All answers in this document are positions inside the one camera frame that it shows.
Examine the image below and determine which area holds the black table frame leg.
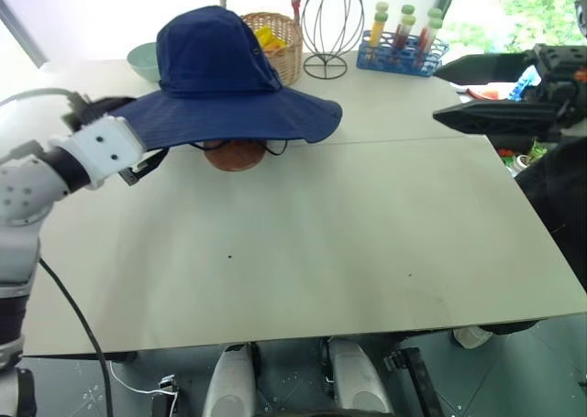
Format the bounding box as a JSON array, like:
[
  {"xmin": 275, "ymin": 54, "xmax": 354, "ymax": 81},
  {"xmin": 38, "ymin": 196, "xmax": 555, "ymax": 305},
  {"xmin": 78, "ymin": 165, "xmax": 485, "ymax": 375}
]
[{"xmin": 383, "ymin": 347, "xmax": 445, "ymax": 417}]

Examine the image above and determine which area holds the white rounded shell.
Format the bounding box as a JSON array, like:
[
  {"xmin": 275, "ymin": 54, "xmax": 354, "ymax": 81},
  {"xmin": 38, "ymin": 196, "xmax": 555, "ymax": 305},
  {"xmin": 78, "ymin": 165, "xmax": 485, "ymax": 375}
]
[
  {"xmin": 327, "ymin": 338, "xmax": 394, "ymax": 417},
  {"xmin": 203, "ymin": 343, "xmax": 257, "ymax": 417}
]

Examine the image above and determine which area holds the wicker basket with handle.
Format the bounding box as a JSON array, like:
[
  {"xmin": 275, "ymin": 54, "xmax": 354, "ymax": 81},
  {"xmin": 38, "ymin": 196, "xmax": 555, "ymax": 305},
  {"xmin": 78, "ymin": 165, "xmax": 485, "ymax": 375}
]
[{"xmin": 220, "ymin": 0, "xmax": 305, "ymax": 87}]

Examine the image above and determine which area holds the thin white floor cable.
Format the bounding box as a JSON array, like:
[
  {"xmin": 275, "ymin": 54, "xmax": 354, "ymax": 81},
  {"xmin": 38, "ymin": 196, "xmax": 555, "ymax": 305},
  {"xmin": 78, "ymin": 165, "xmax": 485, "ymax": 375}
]
[{"xmin": 107, "ymin": 360, "xmax": 181, "ymax": 417}]

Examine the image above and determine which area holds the person in black clothes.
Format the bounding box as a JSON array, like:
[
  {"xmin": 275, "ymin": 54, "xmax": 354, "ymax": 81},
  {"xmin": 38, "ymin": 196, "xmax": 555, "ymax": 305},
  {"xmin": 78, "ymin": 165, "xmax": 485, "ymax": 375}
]
[{"xmin": 476, "ymin": 131, "xmax": 587, "ymax": 338}]

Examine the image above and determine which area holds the pale green bowl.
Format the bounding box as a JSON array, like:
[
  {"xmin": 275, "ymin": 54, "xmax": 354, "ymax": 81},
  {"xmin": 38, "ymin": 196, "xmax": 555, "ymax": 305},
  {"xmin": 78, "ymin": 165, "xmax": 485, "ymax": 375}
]
[{"xmin": 127, "ymin": 41, "xmax": 161, "ymax": 84}]

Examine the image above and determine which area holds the navy blue brimmed hat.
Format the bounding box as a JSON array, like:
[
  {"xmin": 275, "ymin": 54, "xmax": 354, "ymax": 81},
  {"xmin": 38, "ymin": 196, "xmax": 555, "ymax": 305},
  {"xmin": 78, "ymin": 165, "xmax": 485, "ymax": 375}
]
[{"xmin": 107, "ymin": 5, "xmax": 344, "ymax": 152}]

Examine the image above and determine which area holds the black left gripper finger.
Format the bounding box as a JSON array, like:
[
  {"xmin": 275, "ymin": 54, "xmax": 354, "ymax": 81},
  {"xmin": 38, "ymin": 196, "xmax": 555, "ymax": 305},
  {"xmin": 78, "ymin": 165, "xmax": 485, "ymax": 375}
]
[
  {"xmin": 137, "ymin": 148, "xmax": 169, "ymax": 173},
  {"xmin": 85, "ymin": 95, "xmax": 138, "ymax": 121}
]

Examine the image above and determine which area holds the blue plastic toy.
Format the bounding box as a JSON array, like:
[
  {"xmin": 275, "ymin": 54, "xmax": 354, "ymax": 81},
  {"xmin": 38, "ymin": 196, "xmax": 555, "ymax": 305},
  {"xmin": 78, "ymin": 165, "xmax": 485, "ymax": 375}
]
[{"xmin": 507, "ymin": 64, "xmax": 543, "ymax": 101}]

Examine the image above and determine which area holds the black hat chin cord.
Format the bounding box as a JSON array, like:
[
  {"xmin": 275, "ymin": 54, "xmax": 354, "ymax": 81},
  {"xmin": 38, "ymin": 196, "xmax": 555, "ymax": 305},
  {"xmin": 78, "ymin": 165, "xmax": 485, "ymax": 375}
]
[{"xmin": 189, "ymin": 137, "xmax": 290, "ymax": 159}]

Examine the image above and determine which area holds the yellow item in basket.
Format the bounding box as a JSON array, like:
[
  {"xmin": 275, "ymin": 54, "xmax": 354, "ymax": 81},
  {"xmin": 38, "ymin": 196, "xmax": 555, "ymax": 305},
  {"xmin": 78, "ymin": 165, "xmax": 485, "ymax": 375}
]
[{"xmin": 254, "ymin": 26, "xmax": 288, "ymax": 52}]

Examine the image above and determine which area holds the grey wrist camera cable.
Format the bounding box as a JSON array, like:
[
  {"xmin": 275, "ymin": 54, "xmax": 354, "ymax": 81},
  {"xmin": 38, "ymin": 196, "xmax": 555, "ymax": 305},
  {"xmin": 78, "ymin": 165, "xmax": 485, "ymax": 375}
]
[{"xmin": 0, "ymin": 88, "xmax": 92, "ymax": 130}]

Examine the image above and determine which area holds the yellow test tube green cap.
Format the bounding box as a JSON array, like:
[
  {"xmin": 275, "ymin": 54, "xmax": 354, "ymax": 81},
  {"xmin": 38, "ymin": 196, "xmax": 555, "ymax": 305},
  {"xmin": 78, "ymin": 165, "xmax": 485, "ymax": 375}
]
[{"xmin": 368, "ymin": 12, "xmax": 390, "ymax": 49}]

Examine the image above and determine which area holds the black wire head form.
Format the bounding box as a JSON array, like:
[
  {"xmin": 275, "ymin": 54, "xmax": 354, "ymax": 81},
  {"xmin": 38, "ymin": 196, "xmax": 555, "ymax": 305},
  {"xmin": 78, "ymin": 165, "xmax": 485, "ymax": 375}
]
[{"xmin": 301, "ymin": 0, "xmax": 366, "ymax": 80}]

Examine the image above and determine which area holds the white shoe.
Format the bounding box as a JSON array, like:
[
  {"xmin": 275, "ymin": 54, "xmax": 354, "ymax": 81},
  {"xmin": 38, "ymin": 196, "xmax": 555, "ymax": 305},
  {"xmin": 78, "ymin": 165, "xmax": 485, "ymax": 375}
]
[{"xmin": 452, "ymin": 325, "xmax": 494, "ymax": 350}]

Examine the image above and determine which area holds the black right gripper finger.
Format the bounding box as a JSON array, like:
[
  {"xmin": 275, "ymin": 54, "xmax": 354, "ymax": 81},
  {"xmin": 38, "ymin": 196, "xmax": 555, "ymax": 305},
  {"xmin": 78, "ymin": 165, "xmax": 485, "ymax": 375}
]
[
  {"xmin": 433, "ymin": 51, "xmax": 540, "ymax": 83},
  {"xmin": 432, "ymin": 98, "xmax": 566, "ymax": 137}
]

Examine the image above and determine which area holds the red flat item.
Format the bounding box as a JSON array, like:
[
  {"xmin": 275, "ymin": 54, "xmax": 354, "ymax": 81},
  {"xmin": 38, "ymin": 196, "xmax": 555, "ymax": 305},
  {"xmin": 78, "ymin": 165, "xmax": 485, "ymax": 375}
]
[{"xmin": 464, "ymin": 83, "xmax": 511, "ymax": 103}]

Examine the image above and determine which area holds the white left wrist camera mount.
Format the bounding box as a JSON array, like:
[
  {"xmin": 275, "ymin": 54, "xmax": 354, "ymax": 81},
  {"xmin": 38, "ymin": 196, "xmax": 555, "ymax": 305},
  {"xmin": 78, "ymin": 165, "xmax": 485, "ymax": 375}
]
[{"xmin": 58, "ymin": 115, "xmax": 149, "ymax": 190}]

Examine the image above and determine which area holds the blue test tube rack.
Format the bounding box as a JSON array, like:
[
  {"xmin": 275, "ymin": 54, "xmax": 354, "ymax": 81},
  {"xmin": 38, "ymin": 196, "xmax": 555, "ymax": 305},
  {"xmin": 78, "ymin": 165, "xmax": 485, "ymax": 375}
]
[{"xmin": 356, "ymin": 28, "xmax": 450, "ymax": 77}]

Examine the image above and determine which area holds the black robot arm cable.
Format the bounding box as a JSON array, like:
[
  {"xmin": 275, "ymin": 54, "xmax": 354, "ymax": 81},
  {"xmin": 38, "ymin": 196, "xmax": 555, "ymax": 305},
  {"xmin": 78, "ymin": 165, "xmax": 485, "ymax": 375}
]
[{"xmin": 38, "ymin": 257, "xmax": 114, "ymax": 417}]

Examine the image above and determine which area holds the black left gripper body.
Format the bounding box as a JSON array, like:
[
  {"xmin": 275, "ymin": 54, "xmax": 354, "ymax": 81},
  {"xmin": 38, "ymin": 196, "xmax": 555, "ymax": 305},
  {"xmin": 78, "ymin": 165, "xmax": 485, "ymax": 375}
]
[{"xmin": 116, "ymin": 159, "xmax": 155, "ymax": 187}]

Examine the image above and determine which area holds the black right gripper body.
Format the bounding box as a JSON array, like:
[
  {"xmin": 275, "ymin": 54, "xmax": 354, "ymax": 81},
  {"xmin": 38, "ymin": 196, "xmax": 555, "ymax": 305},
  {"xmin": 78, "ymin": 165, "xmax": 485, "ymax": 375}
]
[{"xmin": 526, "ymin": 42, "xmax": 587, "ymax": 137}]

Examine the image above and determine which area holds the small potted plant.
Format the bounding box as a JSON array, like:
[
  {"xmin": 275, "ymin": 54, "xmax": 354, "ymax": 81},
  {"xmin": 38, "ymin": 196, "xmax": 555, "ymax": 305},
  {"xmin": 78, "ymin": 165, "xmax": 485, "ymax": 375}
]
[{"xmin": 514, "ymin": 140, "xmax": 548, "ymax": 174}]

